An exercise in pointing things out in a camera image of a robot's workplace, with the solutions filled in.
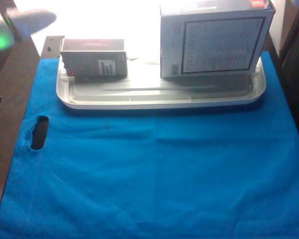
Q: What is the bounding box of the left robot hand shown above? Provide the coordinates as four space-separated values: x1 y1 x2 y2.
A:
0 8 58 54

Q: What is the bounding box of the small dark red box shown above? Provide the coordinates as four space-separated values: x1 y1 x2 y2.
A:
59 38 129 78

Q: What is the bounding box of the white printed cardboard box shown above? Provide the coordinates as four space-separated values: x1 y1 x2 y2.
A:
159 0 277 80

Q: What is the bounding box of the white plastic lid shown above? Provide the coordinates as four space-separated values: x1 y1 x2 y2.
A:
56 53 267 110

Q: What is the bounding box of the blue cloth with hole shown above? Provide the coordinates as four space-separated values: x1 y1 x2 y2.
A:
0 51 299 239

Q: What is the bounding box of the grey metal bracket plate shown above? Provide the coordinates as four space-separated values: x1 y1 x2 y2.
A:
45 35 65 59

